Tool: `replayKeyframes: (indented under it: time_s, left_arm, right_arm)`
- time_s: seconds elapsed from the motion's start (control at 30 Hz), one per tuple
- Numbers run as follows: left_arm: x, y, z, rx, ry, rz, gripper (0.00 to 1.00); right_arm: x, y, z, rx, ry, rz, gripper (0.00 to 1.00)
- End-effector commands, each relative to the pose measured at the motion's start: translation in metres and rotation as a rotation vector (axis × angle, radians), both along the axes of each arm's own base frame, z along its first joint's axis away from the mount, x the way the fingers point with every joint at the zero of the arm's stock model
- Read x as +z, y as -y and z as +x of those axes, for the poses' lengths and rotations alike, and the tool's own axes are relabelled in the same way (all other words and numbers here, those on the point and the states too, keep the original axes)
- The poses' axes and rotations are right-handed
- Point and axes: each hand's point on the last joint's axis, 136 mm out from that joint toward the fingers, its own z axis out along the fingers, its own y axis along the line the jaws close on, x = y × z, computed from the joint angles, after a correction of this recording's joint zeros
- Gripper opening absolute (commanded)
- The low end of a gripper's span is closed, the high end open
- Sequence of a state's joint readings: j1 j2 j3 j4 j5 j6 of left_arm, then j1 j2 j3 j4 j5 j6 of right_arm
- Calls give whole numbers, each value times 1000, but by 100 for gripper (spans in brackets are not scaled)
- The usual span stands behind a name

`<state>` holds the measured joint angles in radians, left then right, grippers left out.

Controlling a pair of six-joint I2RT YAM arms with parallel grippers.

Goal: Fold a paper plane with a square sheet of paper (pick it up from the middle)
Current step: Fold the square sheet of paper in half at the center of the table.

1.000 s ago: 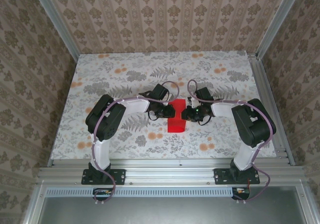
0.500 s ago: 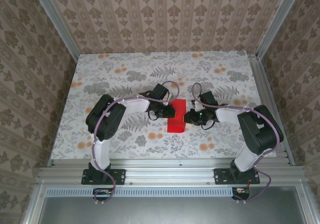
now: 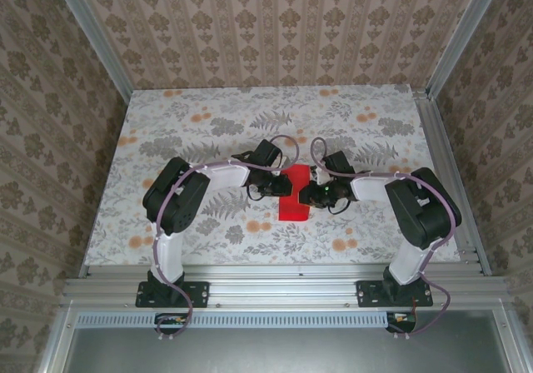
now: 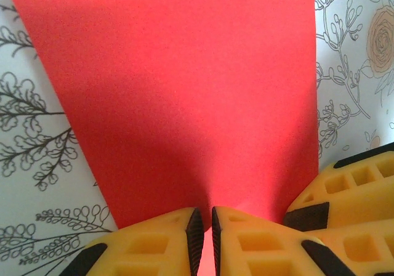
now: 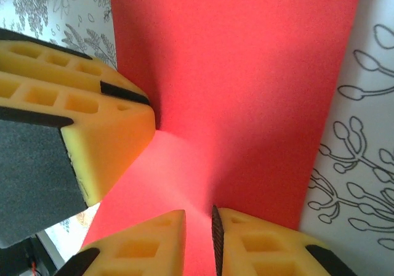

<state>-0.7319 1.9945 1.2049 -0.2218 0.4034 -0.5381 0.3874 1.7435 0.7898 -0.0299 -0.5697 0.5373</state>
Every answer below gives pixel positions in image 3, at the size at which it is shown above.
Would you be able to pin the red square cloth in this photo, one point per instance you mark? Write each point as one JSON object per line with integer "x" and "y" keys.
{"x": 293, "y": 210}

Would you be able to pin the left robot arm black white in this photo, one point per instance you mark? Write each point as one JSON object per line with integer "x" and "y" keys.
{"x": 187, "y": 206}

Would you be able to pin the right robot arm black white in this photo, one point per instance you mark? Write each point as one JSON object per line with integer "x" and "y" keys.
{"x": 416, "y": 210}

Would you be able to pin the grey sheet metal panel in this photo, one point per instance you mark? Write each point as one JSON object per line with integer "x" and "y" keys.
{"x": 270, "y": 352}

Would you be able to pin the floral patterned table cover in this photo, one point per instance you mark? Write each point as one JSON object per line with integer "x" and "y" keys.
{"x": 333, "y": 110}

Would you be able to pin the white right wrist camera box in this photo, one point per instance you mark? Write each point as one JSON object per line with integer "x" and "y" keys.
{"x": 320, "y": 177}

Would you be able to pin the long aluminium base rail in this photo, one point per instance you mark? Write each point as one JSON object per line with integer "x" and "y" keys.
{"x": 283, "y": 285}

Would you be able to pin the aluminium table edge rail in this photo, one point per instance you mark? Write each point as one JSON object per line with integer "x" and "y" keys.
{"x": 438, "y": 140}

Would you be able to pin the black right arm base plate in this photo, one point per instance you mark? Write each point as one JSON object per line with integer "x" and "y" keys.
{"x": 366, "y": 294}

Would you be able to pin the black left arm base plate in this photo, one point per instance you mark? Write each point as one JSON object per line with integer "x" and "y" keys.
{"x": 199, "y": 294}

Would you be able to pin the aluminium frame post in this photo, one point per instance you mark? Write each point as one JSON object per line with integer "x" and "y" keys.
{"x": 95, "y": 40}
{"x": 463, "y": 36}

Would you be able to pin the aluminium frame bar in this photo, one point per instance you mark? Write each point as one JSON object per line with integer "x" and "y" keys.
{"x": 510, "y": 339}
{"x": 58, "y": 335}

